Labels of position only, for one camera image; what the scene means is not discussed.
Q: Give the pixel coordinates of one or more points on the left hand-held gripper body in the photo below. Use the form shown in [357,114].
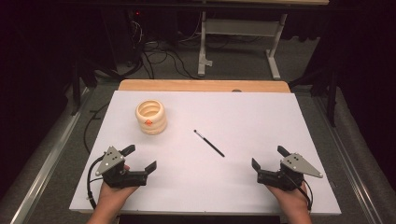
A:
[116,177]

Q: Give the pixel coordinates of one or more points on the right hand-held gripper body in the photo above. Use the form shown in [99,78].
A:
[283,179]

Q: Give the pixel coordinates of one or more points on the thin black brush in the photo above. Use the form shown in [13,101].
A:
[209,143]

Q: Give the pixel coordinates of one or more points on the person's left hand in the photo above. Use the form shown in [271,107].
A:
[113,194]

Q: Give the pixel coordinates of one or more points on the person's right hand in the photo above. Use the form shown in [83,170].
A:
[291,199]

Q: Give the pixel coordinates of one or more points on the cream ribbed cup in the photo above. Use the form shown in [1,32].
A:
[151,119]

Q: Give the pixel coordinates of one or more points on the white table board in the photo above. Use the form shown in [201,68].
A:
[218,186]

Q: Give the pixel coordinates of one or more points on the black metal stand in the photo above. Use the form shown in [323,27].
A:
[76,87]
[332,93]

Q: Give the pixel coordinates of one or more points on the wooden table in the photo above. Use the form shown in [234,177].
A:
[186,85]

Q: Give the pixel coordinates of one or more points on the dark computer case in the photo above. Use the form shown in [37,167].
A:
[132,37]

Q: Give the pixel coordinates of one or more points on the metal floor rail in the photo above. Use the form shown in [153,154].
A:
[348,165]
[46,168]

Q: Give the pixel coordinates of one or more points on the white metal desk frame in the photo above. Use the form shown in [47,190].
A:
[239,27]

